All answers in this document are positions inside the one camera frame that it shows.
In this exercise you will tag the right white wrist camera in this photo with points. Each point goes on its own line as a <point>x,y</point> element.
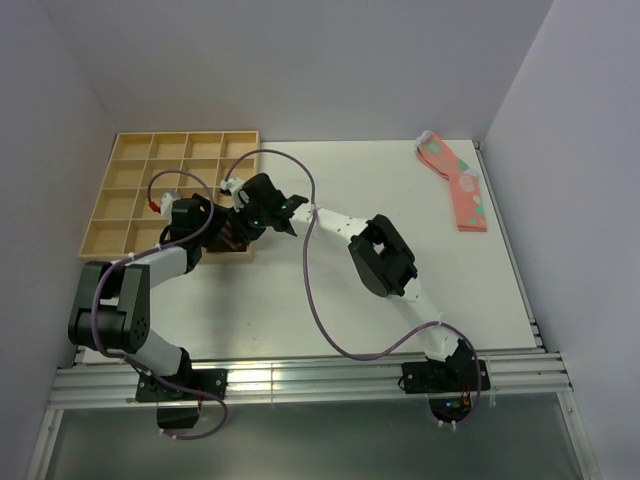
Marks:
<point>234,188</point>

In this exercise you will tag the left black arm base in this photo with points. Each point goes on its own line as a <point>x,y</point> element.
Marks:
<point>178,406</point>

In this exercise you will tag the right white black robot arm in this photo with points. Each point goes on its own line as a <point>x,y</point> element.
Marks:
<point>383,261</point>

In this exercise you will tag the pink patterned sock pair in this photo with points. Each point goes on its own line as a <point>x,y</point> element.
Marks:
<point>463,181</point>

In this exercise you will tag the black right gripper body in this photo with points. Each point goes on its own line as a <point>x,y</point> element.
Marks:
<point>250,221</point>

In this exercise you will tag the aluminium mounting rail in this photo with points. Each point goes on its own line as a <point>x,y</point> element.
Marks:
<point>96,386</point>

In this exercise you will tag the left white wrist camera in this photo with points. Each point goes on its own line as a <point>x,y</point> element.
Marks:
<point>164,205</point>

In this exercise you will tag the wooden compartment tray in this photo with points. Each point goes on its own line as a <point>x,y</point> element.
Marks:
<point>143,166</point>

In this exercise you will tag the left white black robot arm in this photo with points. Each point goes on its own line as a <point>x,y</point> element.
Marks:
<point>111,312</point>

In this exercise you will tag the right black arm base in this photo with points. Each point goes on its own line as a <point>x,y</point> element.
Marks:
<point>451,396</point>

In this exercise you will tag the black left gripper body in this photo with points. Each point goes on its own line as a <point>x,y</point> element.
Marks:
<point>218,219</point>

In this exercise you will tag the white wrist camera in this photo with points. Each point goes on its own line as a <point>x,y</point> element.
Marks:
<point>234,188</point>
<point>164,205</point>

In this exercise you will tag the beige red purple striped sock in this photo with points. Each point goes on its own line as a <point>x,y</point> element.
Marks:
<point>227,241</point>

